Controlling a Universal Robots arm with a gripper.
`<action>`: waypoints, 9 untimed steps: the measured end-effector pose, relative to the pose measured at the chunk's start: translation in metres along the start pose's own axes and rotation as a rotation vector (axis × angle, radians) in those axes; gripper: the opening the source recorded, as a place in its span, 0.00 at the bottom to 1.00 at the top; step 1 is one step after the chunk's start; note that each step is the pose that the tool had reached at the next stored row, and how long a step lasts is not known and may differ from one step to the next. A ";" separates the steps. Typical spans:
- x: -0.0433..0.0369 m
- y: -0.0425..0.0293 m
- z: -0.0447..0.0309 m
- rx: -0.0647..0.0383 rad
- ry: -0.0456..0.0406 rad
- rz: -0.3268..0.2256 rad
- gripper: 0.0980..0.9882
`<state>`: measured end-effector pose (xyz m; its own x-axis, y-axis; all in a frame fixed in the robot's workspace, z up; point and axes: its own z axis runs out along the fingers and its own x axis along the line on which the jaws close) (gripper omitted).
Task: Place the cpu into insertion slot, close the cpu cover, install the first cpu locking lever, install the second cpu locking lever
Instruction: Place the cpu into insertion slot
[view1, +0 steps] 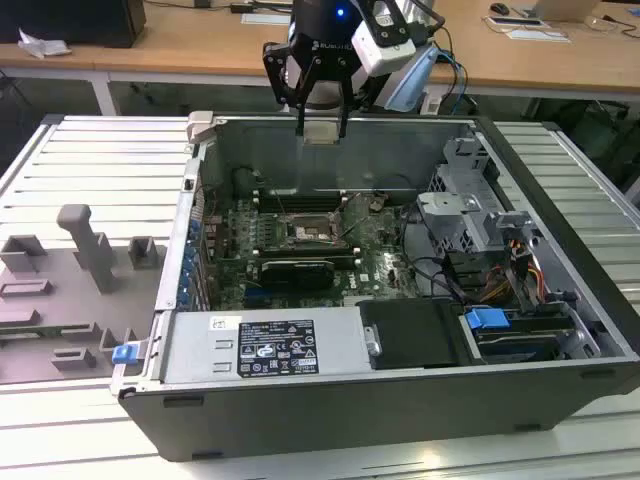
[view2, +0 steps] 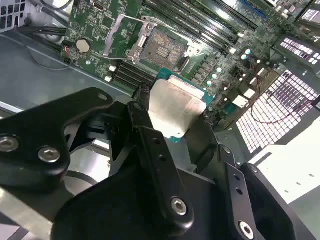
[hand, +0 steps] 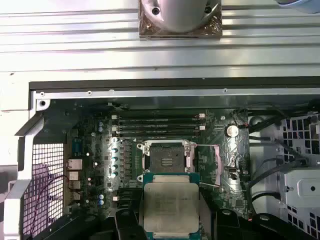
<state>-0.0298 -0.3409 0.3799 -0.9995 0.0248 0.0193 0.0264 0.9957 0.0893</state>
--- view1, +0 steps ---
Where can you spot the black PC case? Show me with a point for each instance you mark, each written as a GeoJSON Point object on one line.
{"type": "Point", "coordinates": [350, 425]}

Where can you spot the grey laptop stand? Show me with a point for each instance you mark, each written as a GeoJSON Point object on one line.
{"type": "Point", "coordinates": [560, 9]}

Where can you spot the blue case latch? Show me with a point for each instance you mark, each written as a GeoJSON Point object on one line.
{"type": "Point", "coordinates": [123, 354]}

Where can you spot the coin cell battery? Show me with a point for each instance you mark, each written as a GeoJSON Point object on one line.
{"type": "Point", "coordinates": [378, 203]}

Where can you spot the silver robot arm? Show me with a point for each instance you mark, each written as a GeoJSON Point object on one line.
{"type": "Point", "coordinates": [412, 80]}

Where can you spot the metal disk bay cage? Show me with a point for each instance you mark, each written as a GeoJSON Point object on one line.
{"type": "Point", "coordinates": [460, 220]}

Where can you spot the black RAM slot bank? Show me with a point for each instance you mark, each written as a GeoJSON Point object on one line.
{"type": "Point", "coordinates": [300, 201]}

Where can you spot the crumpled white paper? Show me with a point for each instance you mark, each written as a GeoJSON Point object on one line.
{"type": "Point", "coordinates": [45, 45]}

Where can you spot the grey parts rack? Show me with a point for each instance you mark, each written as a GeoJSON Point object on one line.
{"type": "Point", "coordinates": [50, 290]}

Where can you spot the black power adapter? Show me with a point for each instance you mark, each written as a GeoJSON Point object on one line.
{"type": "Point", "coordinates": [242, 8]}

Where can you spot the green motherboard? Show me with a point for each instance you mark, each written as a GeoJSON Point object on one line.
{"type": "Point", "coordinates": [380, 250]}

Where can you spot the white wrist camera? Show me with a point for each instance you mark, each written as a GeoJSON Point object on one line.
{"type": "Point", "coordinates": [382, 50]}

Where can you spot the black round component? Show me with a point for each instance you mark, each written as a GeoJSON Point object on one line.
{"type": "Point", "coordinates": [244, 180]}

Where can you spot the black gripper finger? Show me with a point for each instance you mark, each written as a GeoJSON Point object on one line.
{"type": "Point", "coordinates": [345, 100]}
{"type": "Point", "coordinates": [285, 75]}

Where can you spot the white flat device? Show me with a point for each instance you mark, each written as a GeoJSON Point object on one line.
{"type": "Point", "coordinates": [515, 21]}

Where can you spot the hard disk in blue carrier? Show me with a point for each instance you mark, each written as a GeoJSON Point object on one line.
{"type": "Point", "coordinates": [485, 319]}

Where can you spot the grey power supply unit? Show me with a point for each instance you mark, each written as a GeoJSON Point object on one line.
{"type": "Point", "coordinates": [200, 350]}

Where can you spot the black computer mouse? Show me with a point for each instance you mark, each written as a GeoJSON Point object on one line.
{"type": "Point", "coordinates": [499, 8]}

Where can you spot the black computer box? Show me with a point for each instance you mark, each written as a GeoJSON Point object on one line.
{"type": "Point", "coordinates": [75, 22]}

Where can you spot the black graphics card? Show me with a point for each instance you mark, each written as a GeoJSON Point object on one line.
{"type": "Point", "coordinates": [295, 275]}

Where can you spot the blue expansion slot clip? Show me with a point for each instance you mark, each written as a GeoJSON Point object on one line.
{"type": "Point", "coordinates": [190, 262]}
{"type": "Point", "coordinates": [194, 230]}
{"type": "Point", "coordinates": [187, 286]}

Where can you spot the wooden desk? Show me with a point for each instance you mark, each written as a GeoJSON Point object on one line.
{"type": "Point", "coordinates": [175, 45]}

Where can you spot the silver CPU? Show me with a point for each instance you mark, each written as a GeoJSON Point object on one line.
{"type": "Point", "coordinates": [321, 134]}

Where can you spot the black plastic shroud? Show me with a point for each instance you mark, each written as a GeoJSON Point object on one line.
{"type": "Point", "coordinates": [410, 335]}

